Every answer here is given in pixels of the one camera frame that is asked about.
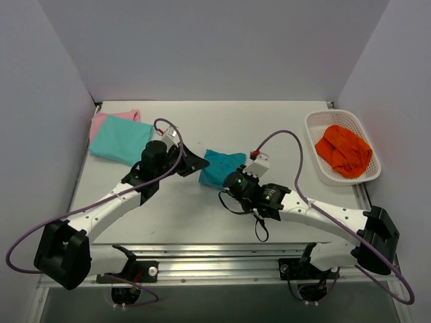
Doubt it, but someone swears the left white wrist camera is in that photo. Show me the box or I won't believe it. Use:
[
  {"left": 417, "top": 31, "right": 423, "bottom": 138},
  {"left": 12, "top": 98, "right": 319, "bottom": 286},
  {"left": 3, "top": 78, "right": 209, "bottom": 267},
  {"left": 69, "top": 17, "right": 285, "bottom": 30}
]
[{"left": 160, "top": 127, "right": 179, "bottom": 149}]

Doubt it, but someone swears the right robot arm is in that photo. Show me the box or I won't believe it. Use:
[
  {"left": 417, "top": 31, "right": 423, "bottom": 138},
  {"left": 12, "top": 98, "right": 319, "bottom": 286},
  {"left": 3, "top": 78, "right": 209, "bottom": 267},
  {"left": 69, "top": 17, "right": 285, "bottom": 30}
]
[{"left": 222, "top": 168, "right": 399, "bottom": 278}]

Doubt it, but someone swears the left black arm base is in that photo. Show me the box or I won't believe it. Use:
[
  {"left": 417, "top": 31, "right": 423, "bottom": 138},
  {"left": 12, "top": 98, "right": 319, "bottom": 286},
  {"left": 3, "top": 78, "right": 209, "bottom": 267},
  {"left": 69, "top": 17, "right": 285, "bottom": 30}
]
[{"left": 96, "top": 260, "right": 159, "bottom": 284}]

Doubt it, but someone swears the folded mint t shirt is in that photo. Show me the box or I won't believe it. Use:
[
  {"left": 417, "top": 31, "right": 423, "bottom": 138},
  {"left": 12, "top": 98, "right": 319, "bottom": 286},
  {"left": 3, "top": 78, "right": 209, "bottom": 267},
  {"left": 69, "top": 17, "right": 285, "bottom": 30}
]
[{"left": 89, "top": 116, "right": 154, "bottom": 166}]

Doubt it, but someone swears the white plastic basket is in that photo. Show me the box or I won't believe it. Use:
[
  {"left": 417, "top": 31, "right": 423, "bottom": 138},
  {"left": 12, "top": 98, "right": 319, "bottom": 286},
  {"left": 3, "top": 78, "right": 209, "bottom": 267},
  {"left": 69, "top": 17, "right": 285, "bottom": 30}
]
[{"left": 304, "top": 110, "right": 381, "bottom": 186}]

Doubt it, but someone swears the black loop cable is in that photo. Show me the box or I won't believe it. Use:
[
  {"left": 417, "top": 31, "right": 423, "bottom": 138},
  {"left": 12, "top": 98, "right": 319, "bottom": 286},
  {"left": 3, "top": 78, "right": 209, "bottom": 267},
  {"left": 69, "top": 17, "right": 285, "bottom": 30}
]
[{"left": 218, "top": 190, "right": 269, "bottom": 243}]

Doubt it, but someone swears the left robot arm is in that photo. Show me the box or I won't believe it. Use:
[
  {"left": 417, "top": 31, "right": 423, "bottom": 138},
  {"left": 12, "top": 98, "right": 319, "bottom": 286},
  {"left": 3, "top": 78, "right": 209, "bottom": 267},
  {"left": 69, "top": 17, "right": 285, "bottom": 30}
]
[{"left": 34, "top": 140, "right": 210, "bottom": 290}]

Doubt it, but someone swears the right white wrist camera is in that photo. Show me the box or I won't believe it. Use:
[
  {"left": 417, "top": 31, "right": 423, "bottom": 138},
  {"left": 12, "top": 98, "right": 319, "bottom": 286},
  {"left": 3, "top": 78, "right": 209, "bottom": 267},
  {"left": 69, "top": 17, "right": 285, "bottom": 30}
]
[{"left": 242, "top": 150, "right": 270, "bottom": 178}]

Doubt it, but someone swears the aluminium rail frame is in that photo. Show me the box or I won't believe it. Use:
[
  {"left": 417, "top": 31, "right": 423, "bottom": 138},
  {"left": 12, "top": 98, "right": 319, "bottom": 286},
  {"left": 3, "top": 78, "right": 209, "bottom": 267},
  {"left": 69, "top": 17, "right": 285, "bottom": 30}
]
[{"left": 36, "top": 184, "right": 403, "bottom": 289}]

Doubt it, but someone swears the orange t shirt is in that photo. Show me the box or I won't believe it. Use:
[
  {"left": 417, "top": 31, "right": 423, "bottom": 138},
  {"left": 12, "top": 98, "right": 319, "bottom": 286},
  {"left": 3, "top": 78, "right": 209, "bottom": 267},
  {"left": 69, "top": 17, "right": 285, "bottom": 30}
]
[{"left": 314, "top": 125, "right": 373, "bottom": 179}]

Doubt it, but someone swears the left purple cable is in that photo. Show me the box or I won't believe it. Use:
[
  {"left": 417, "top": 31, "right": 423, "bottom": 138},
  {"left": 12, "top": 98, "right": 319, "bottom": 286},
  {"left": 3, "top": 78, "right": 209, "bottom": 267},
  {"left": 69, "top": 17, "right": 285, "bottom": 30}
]
[{"left": 5, "top": 118, "right": 185, "bottom": 308}]

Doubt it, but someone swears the folded pink t shirt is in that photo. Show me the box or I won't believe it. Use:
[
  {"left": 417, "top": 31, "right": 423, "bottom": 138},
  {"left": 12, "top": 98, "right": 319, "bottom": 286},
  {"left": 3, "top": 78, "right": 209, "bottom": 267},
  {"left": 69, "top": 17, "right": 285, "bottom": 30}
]
[{"left": 89, "top": 109, "right": 141, "bottom": 143}]

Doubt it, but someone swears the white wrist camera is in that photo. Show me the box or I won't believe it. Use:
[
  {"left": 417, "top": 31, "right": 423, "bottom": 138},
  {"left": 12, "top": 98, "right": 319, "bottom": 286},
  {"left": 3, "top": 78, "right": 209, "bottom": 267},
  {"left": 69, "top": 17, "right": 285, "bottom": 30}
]
[
  {"left": 160, "top": 127, "right": 179, "bottom": 149},
  {"left": 242, "top": 150, "right": 270, "bottom": 178}
]

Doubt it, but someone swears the teal t shirt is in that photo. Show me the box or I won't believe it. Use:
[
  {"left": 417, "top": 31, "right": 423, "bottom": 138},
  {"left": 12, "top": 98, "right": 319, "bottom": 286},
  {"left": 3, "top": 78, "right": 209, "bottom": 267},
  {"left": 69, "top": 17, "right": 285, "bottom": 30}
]
[{"left": 199, "top": 149, "right": 246, "bottom": 190}]

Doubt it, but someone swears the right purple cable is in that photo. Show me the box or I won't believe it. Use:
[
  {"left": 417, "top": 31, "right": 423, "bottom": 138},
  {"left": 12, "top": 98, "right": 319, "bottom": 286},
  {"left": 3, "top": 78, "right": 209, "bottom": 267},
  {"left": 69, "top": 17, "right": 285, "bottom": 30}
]
[{"left": 252, "top": 129, "right": 416, "bottom": 306}]

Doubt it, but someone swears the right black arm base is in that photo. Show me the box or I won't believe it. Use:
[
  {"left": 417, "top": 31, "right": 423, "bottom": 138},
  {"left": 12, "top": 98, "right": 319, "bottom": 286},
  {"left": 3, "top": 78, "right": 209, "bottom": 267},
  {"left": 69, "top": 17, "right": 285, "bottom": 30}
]
[{"left": 278, "top": 258, "right": 336, "bottom": 281}]

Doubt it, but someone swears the purple cable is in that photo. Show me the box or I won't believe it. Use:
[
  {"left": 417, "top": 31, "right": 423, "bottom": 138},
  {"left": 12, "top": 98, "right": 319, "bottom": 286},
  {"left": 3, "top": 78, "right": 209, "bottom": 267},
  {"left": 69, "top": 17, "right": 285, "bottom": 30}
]
[
  {"left": 5, "top": 118, "right": 185, "bottom": 308},
  {"left": 252, "top": 129, "right": 416, "bottom": 306}
]

